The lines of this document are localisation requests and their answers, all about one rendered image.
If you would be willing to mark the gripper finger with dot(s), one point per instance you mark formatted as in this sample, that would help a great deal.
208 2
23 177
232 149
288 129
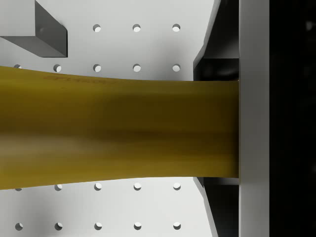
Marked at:
219 66
222 197

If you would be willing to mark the banana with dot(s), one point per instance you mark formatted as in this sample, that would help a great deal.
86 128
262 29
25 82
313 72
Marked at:
123 128

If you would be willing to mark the grey cube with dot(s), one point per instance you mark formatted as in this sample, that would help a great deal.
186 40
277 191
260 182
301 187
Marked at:
50 40

